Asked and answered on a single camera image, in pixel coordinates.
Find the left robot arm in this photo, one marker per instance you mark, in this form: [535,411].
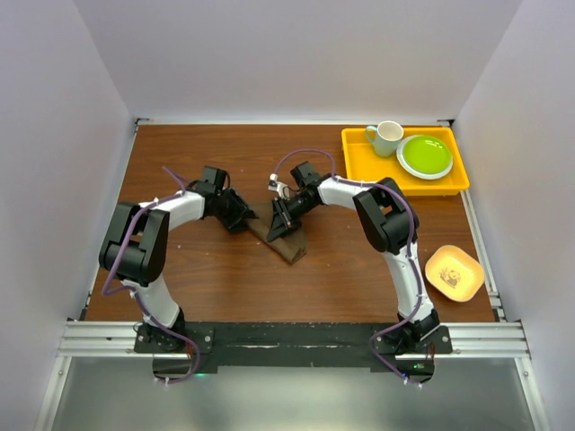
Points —
[134,248]

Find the yellow panda bowl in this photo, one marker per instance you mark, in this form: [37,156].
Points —
[454,273]

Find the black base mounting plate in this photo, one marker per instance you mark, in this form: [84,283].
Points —
[284,344]

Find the pale green mug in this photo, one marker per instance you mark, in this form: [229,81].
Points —
[385,137]

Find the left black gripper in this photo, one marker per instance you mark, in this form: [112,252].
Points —
[233,224]

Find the green plate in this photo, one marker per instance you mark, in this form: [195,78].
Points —
[425,157]

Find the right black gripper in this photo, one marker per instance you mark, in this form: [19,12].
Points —
[283,219]

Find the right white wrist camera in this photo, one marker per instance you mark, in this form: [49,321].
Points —
[281,188]

